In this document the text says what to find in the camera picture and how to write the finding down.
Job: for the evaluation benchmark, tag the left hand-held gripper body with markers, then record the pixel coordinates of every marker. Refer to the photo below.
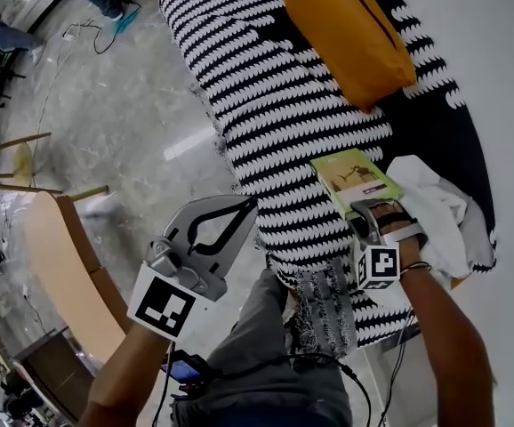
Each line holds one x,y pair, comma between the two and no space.
163,305

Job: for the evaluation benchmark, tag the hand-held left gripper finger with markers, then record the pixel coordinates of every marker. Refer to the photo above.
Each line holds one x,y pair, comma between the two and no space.
195,209
241,238

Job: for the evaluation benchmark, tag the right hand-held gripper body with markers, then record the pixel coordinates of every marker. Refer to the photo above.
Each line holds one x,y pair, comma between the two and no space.
379,265

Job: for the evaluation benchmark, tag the pale green book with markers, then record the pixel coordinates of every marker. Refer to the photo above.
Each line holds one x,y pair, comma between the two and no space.
350,176

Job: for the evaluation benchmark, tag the person's right forearm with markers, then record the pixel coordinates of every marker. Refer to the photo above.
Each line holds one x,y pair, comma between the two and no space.
444,349

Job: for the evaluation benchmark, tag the person's left forearm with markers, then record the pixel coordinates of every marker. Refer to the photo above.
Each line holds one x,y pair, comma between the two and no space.
119,381

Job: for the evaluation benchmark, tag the person's right hand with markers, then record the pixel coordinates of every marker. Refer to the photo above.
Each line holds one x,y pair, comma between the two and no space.
395,220

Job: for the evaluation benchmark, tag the black wrist band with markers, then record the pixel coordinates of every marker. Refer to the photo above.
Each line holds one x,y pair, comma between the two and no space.
417,266

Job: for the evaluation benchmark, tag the black handheld screen device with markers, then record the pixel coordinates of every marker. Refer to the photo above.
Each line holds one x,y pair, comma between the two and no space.
183,369

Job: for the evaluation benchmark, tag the grey knit scarf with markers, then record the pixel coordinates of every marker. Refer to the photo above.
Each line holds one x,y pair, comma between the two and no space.
323,309

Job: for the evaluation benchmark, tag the white crumpled cloth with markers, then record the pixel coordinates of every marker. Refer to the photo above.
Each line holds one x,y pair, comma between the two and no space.
435,211

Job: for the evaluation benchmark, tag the person's grey trousers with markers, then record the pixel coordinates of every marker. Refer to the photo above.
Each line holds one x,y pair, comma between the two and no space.
257,349

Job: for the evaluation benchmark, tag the wooden coffee table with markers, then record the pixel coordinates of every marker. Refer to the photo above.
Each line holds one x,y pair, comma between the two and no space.
61,256

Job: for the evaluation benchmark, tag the black white striped blanket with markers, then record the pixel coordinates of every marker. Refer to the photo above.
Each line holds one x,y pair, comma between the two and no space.
275,118

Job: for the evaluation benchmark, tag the dark wooden cabinet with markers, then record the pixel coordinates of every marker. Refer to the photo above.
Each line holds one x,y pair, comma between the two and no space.
57,367

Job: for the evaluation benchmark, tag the round wooden table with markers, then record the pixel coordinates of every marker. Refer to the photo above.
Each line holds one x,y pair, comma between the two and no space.
22,165

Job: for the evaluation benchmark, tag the teal cloth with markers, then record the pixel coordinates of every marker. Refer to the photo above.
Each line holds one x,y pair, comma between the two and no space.
126,20

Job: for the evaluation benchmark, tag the white power strip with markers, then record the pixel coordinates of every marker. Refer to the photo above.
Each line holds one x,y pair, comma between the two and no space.
69,36

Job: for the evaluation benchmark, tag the large orange cushion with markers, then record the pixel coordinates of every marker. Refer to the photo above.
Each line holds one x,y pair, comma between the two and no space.
346,29

